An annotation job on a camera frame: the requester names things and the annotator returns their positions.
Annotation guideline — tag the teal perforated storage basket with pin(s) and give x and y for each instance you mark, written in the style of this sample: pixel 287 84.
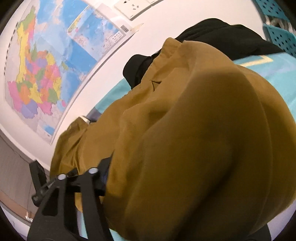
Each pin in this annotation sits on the teal perforated storage basket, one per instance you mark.
pixel 277 24

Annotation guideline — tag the mustard yellow garment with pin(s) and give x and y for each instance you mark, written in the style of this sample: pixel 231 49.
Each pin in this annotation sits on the mustard yellow garment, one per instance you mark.
pixel 201 149

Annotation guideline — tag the grey framed panel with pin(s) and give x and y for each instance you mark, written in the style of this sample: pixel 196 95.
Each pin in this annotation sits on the grey framed panel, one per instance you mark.
pixel 17 187

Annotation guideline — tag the colourful wall map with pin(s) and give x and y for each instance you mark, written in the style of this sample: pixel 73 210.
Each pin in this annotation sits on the colourful wall map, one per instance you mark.
pixel 55 48

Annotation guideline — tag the black garment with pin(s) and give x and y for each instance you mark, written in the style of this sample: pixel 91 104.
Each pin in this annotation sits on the black garment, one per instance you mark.
pixel 235 41

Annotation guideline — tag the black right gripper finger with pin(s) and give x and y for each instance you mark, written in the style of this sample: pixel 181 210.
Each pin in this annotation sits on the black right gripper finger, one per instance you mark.
pixel 53 222

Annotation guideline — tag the teal bed sheet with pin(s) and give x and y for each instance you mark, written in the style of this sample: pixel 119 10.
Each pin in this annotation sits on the teal bed sheet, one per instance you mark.
pixel 277 69

